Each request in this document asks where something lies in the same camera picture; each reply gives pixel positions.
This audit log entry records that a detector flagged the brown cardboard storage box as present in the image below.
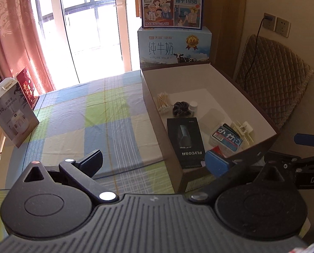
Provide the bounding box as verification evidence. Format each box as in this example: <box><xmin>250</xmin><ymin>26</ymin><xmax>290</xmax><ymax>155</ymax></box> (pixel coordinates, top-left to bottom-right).
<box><xmin>141</xmin><ymin>63</ymin><xmax>279</xmax><ymax>192</ymax></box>

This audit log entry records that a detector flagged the black Flyco product box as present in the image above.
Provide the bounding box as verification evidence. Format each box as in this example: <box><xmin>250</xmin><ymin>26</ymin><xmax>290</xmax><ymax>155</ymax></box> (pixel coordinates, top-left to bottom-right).
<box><xmin>167</xmin><ymin>117</ymin><xmax>205</xmax><ymax>169</ymax></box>

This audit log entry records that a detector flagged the red gift box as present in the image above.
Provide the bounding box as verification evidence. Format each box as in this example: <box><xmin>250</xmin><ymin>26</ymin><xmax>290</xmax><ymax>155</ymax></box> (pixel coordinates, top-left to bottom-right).
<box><xmin>16</xmin><ymin>67</ymin><xmax>39</xmax><ymax>109</ymax></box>

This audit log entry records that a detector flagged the cartoon picture milk box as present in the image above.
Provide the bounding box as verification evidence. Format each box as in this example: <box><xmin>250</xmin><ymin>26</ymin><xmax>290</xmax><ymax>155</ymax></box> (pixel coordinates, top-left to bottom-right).
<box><xmin>141</xmin><ymin>0</ymin><xmax>203</xmax><ymax>30</ymax></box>

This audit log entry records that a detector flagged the white pill bottle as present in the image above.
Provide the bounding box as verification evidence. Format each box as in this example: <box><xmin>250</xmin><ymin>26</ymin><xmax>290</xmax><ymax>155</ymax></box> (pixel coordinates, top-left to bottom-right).
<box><xmin>188</xmin><ymin>101</ymin><xmax>198</xmax><ymax>113</ymax></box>

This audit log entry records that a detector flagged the red snack packet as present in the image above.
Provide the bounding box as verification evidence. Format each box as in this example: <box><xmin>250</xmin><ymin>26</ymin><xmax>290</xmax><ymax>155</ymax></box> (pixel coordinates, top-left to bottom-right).
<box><xmin>211</xmin><ymin>146</ymin><xmax>225</xmax><ymax>157</ymax></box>

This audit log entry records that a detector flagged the quilted brown chair cover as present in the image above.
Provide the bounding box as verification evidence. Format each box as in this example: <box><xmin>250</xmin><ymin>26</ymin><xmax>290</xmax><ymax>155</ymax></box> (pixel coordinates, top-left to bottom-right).
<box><xmin>236</xmin><ymin>34</ymin><xmax>314</xmax><ymax>129</ymax></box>

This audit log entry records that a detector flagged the pink curtain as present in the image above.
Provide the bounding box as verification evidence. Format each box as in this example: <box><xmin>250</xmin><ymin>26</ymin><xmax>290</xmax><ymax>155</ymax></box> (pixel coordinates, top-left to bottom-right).
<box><xmin>0</xmin><ymin>0</ymin><xmax>55</xmax><ymax>94</ymax></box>

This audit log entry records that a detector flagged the blue milk carton box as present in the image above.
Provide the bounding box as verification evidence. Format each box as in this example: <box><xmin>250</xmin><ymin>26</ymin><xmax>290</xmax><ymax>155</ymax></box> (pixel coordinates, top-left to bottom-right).
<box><xmin>138</xmin><ymin>27</ymin><xmax>212</xmax><ymax>69</ymax></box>

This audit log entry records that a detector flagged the dark brown hair scrunchie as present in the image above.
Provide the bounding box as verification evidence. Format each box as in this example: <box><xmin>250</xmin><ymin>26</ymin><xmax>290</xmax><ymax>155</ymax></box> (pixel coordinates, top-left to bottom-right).
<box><xmin>172</xmin><ymin>101</ymin><xmax>192</xmax><ymax>118</ymax></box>

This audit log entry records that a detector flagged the blue cotton swab pack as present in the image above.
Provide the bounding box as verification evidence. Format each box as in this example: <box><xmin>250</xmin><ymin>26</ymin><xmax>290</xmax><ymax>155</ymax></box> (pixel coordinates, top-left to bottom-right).
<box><xmin>208</xmin><ymin>123</ymin><xmax>243</xmax><ymax>157</ymax></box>

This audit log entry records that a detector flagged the wall power socket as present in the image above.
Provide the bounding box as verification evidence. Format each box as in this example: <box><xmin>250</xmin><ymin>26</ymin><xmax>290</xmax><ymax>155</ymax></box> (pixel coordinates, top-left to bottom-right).
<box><xmin>262</xmin><ymin>13</ymin><xmax>291</xmax><ymax>38</ymax></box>

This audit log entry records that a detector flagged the grey humidifier box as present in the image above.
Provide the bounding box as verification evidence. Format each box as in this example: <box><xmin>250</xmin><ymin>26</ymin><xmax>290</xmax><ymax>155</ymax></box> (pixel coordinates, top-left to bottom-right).
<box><xmin>0</xmin><ymin>78</ymin><xmax>39</xmax><ymax>148</ymax></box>

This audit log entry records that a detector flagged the checkered tablecloth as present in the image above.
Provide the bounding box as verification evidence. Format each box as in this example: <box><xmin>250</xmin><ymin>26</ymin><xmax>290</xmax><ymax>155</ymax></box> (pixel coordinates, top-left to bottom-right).
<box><xmin>0</xmin><ymin>71</ymin><xmax>174</xmax><ymax>241</ymax></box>

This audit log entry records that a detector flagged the cotton swabs bundle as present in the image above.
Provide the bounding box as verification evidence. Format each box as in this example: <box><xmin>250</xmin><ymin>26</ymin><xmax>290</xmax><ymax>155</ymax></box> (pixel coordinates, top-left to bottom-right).
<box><xmin>156</xmin><ymin>92</ymin><xmax>173</xmax><ymax>114</ymax></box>

